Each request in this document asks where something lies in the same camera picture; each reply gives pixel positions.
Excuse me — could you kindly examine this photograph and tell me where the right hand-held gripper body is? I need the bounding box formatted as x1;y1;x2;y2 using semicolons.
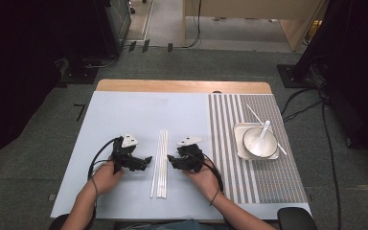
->
176;137;206;173

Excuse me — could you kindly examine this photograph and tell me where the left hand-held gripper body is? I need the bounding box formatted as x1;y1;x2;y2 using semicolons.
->
109;133;143;175

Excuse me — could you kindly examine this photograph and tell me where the white square plate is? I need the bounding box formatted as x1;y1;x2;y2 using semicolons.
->
233;123;281;161

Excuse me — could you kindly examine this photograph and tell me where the person's right hand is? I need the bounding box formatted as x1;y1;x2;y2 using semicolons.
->
182;158;223;202

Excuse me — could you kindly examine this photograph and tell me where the person's left hand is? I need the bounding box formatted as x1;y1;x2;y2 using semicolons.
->
90;160;126;196

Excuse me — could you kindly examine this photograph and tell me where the black wristband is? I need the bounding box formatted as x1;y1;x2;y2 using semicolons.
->
209;189;221;206

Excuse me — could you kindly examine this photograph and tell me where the light blue table mat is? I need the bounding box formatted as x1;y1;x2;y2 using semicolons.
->
50;90;312;221

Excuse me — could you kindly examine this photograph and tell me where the person's blue clothing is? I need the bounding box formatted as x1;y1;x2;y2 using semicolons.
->
147;218;226;230

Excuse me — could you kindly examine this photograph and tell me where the white spoon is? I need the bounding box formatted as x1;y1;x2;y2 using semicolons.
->
250;120;271;156

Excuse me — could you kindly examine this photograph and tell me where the white bowl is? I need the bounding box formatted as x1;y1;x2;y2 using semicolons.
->
241;126;278;159

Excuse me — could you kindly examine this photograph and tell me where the grey striped placemat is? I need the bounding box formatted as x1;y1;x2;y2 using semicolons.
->
208;93;310;205

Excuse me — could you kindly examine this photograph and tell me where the black stand base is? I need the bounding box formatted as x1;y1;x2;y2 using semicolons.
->
60;57;100;85
277;63;320;89

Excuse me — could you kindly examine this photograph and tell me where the dark equipment cabinet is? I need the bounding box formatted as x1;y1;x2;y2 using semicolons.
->
103;0;132;50

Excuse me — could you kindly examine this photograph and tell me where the light wooden desk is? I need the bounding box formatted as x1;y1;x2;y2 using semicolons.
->
182;0;329;52

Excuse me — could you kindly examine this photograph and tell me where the left hand-held gripper black cable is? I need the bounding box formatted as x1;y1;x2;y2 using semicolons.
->
86;136;124;183

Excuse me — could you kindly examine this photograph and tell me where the hand-held gripper black cable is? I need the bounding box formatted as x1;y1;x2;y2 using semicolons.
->
200;152;225;196
86;136;124;183

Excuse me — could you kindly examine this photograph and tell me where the right hand-held gripper black cable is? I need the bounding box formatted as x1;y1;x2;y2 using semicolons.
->
200;152;225;196

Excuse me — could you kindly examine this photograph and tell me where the black hanging cable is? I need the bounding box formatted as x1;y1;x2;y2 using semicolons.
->
181;0;203;50

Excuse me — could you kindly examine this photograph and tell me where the long black floor cable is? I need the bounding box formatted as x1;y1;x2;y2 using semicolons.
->
319;92;343;230

